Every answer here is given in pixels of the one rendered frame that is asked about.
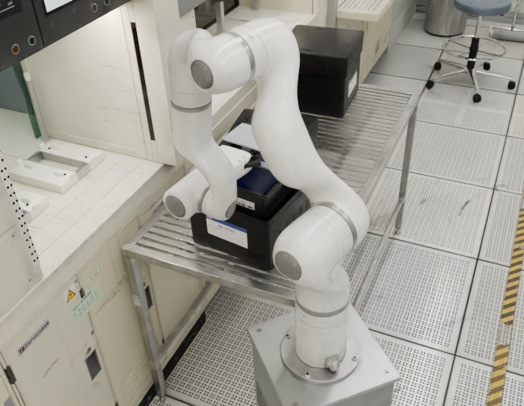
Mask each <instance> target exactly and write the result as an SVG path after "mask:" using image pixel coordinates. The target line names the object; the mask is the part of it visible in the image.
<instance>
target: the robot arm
mask: <svg viewBox="0 0 524 406"><path fill-rule="evenodd" d="M299 66H300V54H299V49H298V45H297V41H296V39H295V37H294V34H293V33H292V31H291V30H290V29H289V27H288V26H287V25H286V24H285V23H283V22H282V21H280V20H279V19H275V18H269V17H263V18H258V19H254V20H252V21H249V22H247V23H244V24H241V25H239V26H237V27H234V28H232V29H230V30H229V31H225V32H223V33H221V34H219V35H216V36H214V37H213V36H212V35H211V34H210V33H209V32H208V31H206V30H203V29H201V28H194V29H189V30H187V31H183V32H182V33H180V34H179V35H178V36H177V37H176V38H175V39H174V40H173V42H172V44H171V46H170V49H169V51H168V80H169V94H170V107H171V118H172V129H173V143H174V146H175V148H176V149H177V151H178V152H179V153H180V154H181V155H183V156H184V157H185V158H186V159H187V160H188V161H189V162H190V163H191V164H192V165H194V166H195V167H196V168H195V169H194V170H193V171H192V172H190V173H189V174H188V175H187V176H185V177H184V178H183V179H181V180H180V181H179V182H177V183H176V184H175V185H174V186H172V187H171V188H170V189H169V190H168V191H167V192H165V194H164V204H165V207H166V208H167V210H168V211H169V212H170V213H171V214H172V215H173V216H174V217H175V218H178V219H180V220H187V219H189V218H191V217H192V216H193V215H194V214H195V213H204V214H206V215H208V216H210V217H212V218H214V219H217V220H220V221H225V220H227V219H229V218H230V217H231V216H232V215H233V213H234V212H235V208H236V203H237V180H238V179H239V178H240V177H242V176H244V175H245V174H246V173H248V172H249V171H250V170H251V169H252V167H257V166H261V160H260V157H259V155H260V154H261V155H262V156H263V159H264V162H265V163H266V164H267V166H268V169H269V170H270V172H271V173H272V174H273V175H274V177H275V178H276V179H277V180H278V181H279V182H280V183H282V184H283V185H285V186H287V187H290V188H292V189H299V190H301V191H302V192H303V193H304V194H305V195H306V196H307V197H308V198H309V200H310V204H311V208H310V209H308V210H307V211H306V212H304V213H303V214H302V215H301V216H300V217H299V218H297V219H296V220H295V221H294V222H292V223H291V224H290V225H288V226H287V227H286V228H285V229H284V230H283V231H282V232H281V234H280V235H279V236H278V238H277V240H276V242H275V245H274V248H273V253H272V259H273V262H274V265H275V267H276V269H277V270H278V271H279V272H280V273H281V274H282V275H283V276H285V277H286V278H287V279H289V280H291V281H293V282H294V283H295V325H293V326H292V327H291V328H290V329H289V330H288V331H287V332H286V333H285V336H284V337H283V338H282V342H281V357H282V360H283V363H284V364H285V366H286V367H287V369H288V370H289V371H290V372H291V373H292V374H294V375H295V376H297V377H298V378H299V379H302V380H304V381H306V382H309V383H316V384H327V383H335V382H338V381H340V380H342V379H345V378H347V377H348V376H349V375H350V374H351V373H352V372H353V371H354V370H355V369H356V367H357V366H358V363H359V361H360V344H359V341H358V339H357V337H356V336H355V335H354V334H353V332H352V331H351V330H349V328H348V327H347V322H348V311H349V300H350V280H349V277H348V275H347V273H346V271H345V270H344V269H343V268H342V267H341V266H340V265H339V264H338V262H339V261H340V260H342V259H343V258H344V257H345V256H346V255H347V254H348V253H349V252H350V251H351V250H353V249H354V248H355V247H356V246H357V245H358V244H359V243H360V242H361V241H362V240H363V239H364V237H365V235H366V233H367V232H368V228H369V214H368V210H367V208H366V205H365V204H364V202H363V201H362V200H361V198H360V197H359V196H358V194H357V193H356V192H355V191H354V190H353V189H351V188H350V187H349V186H348V185H347V184H346V183H344V182H343V181H342V180H341V179H340V178H338V177H337V176H336V175H335V174H334V173H333V172H332V171H331V170H330V169H329V168H328V167H327V166H326V165H325V164H324V163H323V161H322V160H321V158H320V157H319V155H318V153H317V152H316V150H315V148H314V145H313V143H312V141H311V138H310V136H309V133H308V131H307V129H306V126H305V123H304V122H303V120H302V116H301V113H300V110H299V107H298V102H297V80H298V73H299ZM253 80H256V84H257V100H256V106H255V109H254V113H253V116H252V133H253V136H254V139H255V141H256V144H257V146H258V148H259V150H260V151H256V150H252V151H249V152H246V151H242V150H240V149H239V148H240V147H241V146H240V145H237V144H234V143H229V142H228V143H227V144H221V145H220V146H219V145H218V144H217V143H216V142H215V141H214V139H213V137H212V94H221V93H228V92H230V91H233V90H235V89H237V88H239V87H241V86H243V85H246V84H247V83H249V82H251V81H253ZM252 155H253V157H252V158H250V157H251V156H252Z"/></svg>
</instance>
